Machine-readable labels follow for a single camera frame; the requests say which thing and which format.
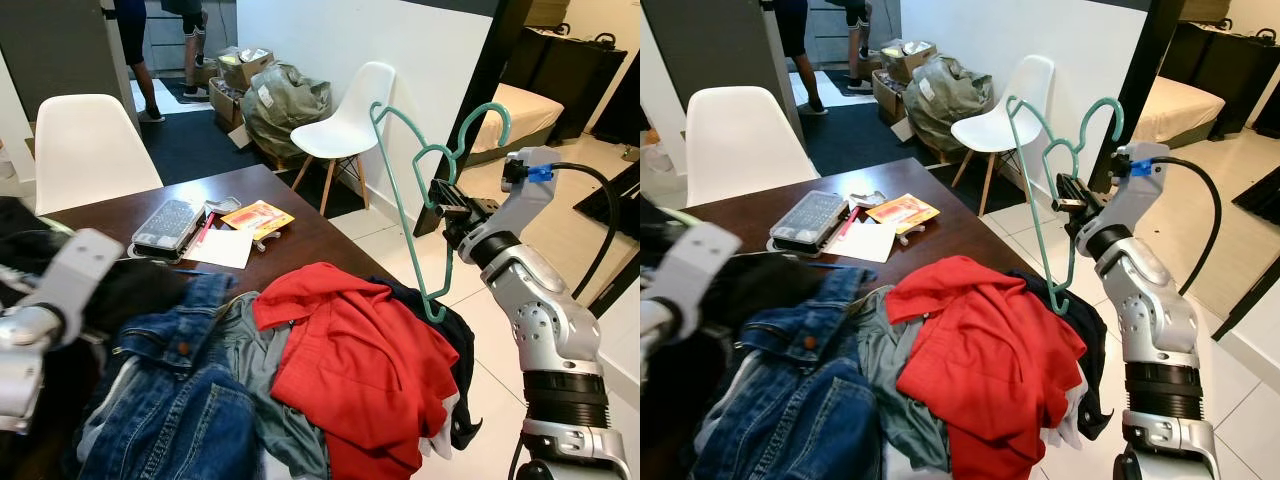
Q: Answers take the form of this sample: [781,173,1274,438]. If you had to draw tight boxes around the teal plastic hanger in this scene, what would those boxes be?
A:
[1004,94,1128,318]
[369,100,514,325]

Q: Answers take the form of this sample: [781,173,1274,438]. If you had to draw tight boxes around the grey green garment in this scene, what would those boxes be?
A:
[212,292,333,480]
[853,283,963,473]

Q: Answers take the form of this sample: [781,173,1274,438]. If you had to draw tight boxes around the dark grey door panel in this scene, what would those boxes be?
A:
[640,0,783,113]
[0,0,129,126]

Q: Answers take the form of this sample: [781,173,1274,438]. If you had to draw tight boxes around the blue denim jacket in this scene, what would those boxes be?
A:
[72,268,301,480]
[690,263,936,480]

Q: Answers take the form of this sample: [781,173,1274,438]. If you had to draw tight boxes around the person in dark blue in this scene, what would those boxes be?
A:
[108,0,168,125]
[768,0,833,117]

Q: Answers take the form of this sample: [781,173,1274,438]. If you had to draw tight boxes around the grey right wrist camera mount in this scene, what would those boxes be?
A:
[498,146,563,241]
[1098,140,1173,233]

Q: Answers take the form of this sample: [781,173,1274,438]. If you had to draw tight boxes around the cream mattress bed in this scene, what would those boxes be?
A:
[468,82,567,169]
[1130,74,1228,148]

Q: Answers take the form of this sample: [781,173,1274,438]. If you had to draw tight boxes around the low cardboard box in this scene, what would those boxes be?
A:
[870,70,913,126]
[204,78,251,133]

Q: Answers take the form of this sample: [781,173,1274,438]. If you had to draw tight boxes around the black folding chair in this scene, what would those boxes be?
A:
[1228,163,1280,229]
[572,160,641,246]

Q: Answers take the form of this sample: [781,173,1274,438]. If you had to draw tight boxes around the white plastic chair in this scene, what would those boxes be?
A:
[34,94,164,217]
[684,86,807,209]

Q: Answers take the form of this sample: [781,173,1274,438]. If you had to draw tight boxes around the person in black shorts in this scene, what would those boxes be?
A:
[158,0,214,105]
[838,0,883,97]

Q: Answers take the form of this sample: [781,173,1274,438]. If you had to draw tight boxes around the black cabinet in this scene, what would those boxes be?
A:
[1163,18,1280,113]
[500,22,633,143]

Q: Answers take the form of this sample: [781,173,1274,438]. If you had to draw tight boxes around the white garment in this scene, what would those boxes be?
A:
[415,392,463,463]
[1050,380,1096,451]

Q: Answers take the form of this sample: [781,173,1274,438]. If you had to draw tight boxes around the dark navy garment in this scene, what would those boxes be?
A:
[378,276,480,453]
[1003,268,1118,443]

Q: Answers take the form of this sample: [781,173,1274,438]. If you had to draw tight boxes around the white paper sheet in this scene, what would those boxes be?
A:
[182,229,257,271]
[828,220,898,265]

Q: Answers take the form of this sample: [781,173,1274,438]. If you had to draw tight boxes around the white chair wooden legs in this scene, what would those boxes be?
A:
[949,54,1057,218]
[289,61,399,218]

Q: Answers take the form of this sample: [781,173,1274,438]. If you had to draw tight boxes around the open cardboard box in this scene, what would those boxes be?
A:
[877,39,939,87]
[215,46,277,93]

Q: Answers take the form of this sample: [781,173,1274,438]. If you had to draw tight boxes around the clear plastic organiser box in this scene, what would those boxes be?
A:
[769,189,852,257]
[131,197,209,260]

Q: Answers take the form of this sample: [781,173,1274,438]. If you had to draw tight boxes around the olive green sack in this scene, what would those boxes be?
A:
[242,61,335,163]
[904,54,997,155]

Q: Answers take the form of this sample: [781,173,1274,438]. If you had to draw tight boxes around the red garment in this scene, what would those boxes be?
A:
[884,254,1093,480]
[252,261,463,480]

